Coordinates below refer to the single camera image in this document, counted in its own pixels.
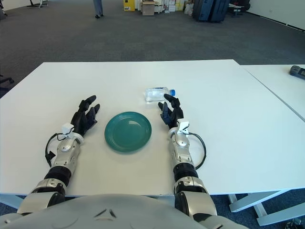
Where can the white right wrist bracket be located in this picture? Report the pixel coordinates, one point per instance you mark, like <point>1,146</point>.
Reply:
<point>183,126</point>

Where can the black chair at desk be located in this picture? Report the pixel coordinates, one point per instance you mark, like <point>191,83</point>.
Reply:
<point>239,8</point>

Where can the dark blue large suitcase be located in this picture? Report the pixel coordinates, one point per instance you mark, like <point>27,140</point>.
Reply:
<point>201,9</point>
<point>220,10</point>

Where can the clear plastic water bottle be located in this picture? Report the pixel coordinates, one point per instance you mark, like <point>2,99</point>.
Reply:
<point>155,94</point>

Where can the person in grey trousers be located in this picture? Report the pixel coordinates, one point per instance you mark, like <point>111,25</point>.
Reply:
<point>98,7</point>

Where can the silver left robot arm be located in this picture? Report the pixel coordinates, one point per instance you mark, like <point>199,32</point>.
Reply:
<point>64,155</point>

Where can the black handheld device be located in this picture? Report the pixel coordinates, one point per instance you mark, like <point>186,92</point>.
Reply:
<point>297,71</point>

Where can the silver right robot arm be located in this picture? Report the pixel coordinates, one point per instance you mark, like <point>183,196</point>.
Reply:
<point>183,155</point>

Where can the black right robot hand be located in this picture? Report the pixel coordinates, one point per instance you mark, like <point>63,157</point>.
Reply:
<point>172,117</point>

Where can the brown cardboard box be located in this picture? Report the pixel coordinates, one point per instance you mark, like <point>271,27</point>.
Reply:
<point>148,9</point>

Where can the stack of white boxes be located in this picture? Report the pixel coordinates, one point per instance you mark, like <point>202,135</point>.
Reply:
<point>169,6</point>

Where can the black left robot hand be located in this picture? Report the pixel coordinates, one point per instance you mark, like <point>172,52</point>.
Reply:
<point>81,119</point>

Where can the white plastic bag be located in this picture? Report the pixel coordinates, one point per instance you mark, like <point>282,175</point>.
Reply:
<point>188,10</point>

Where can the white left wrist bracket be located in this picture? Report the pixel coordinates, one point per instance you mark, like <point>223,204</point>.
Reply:
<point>68,127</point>

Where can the green round plate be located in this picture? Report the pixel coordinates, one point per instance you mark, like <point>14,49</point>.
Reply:
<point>127,133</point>

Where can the white desk legs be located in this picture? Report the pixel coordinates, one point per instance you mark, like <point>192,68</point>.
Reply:
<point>40,3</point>

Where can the yellow box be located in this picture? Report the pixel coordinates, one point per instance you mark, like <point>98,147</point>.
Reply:
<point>128,5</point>

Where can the grey robot torso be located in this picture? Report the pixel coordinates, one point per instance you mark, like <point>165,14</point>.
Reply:
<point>107,214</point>

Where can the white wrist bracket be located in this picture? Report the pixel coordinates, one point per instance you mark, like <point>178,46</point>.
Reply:
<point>183,126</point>
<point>68,127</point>

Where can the white table leg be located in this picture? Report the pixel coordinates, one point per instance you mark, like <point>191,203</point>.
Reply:
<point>12,201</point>
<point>250,200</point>

